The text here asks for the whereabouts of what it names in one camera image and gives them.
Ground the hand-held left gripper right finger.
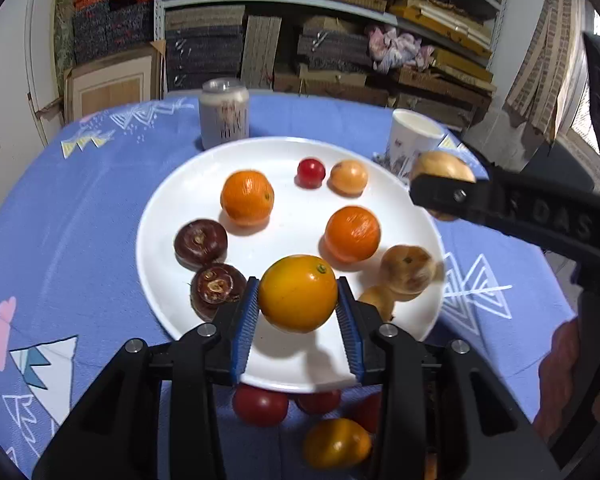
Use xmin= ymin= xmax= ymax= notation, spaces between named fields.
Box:
xmin=336 ymin=276 xmax=563 ymax=480

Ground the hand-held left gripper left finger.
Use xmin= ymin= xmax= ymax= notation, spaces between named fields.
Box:
xmin=32 ymin=276 xmax=261 ymax=480

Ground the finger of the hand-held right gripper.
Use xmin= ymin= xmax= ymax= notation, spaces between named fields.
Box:
xmin=460 ymin=142 xmax=506 ymax=184
xmin=410 ymin=172 xmax=511 ymax=235

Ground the tan passion fruit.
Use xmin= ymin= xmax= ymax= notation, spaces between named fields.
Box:
xmin=411 ymin=151 xmax=477 ymax=222
xmin=357 ymin=285 xmax=398 ymax=322
xmin=379 ymin=245 xmax=437 ymax=295

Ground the dark brown passion fruit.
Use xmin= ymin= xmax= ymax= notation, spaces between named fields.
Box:
xmin=190 ymin=263 xmax=248 ymax=322

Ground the yellow orange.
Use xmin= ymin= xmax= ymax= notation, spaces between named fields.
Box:
xmin=302 ymin=418 xmax=372 ymax=470
xmin=258 ymin=255 xmax=339 ymax=333

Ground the red cherry tomato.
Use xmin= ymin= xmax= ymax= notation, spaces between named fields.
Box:
xmin=294 ymin=389 xmax=342 ymax=415
xmin=296 ymin=158 xmax=326 ymax=189
xmin=349 ymin=392 xmax=383 ymax=433
xmin=231 ymin=384 xmax=289 ymax=427

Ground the small tan loquat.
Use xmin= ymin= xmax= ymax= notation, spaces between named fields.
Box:
xmin=329 ymin=160 xmax=369 ymax=196

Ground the orange mandarin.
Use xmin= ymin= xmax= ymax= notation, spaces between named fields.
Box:
xmin=220 ymin=170 xmax=275 ymax=227
xmin=324 ymin=206 xmax=382 ymax=263

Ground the white round plate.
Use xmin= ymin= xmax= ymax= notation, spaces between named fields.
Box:
xmin=136 ymin=136 xmax=447 ymax=395

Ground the person's right hand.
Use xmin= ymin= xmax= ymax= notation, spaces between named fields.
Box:
xmin=537 ymin=317 xmax=600 ymax=428

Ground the white paper cup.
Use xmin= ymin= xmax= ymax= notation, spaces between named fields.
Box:
xmin=385 ymin=108 xmax=446 ymax=186

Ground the bright white framed window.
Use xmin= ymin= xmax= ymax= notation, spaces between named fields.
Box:
xmin=550 ymin=7 xmax=600 ymax=171

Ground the stack of brown woven boxes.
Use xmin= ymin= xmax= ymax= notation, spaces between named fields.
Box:
xmin=390 ymin=67 xmax=496 ymax=128

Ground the tan woven hanging blind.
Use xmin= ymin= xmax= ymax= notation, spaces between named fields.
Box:
xmin=502 ymin=0 xmax=588 ymax=143

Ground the stack of yellow wooden boxes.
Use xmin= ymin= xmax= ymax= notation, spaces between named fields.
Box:
xmin=387 ymin=0 xmax=503 ymax=93

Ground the pink crumpled plastic bag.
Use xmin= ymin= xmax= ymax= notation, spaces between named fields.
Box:
xmin=367 ymin=25 xmax=436 ymax=72

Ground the stack of dark wooden boxes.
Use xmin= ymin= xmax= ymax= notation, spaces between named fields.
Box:
xmin=272 ymin=15 xmax=396 ymax=106

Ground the blue printed tablecloth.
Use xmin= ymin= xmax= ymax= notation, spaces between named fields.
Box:
xmin=0 ymin=94 xmax=578 ymax=480

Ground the silver drink can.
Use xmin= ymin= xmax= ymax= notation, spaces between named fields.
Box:
xmin=198 ymin=78 xmax=251 ymax=151

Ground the upright grey woven box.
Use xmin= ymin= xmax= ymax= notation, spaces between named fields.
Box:
xmin=240 ymin=15 xmax=282 ymax=91

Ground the framed cardboard panel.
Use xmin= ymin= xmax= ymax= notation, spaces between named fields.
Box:
xmin=62 ymin=40 xmax=167 ymax=123

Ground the stack of dark grey boxes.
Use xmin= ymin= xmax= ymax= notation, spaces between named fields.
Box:
xmin=165 ymin=5 xmax=246 ymax=93

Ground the grey metal shelving rack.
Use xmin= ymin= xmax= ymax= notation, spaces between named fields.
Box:
xmin=154 ymin=0 xmax=511 ymax=126

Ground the stack of dark blue boxes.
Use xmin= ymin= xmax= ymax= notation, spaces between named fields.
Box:
xmin=72 ymin=2 xmax=156 ymax=66

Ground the white leaning board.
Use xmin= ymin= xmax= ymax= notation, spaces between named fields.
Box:
xmin=24 ymin=0 xmax=63 ymax=146

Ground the green grey leaning panel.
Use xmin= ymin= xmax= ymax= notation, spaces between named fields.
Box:
xmin=54 ymin=0 xmax=76 ymax=81

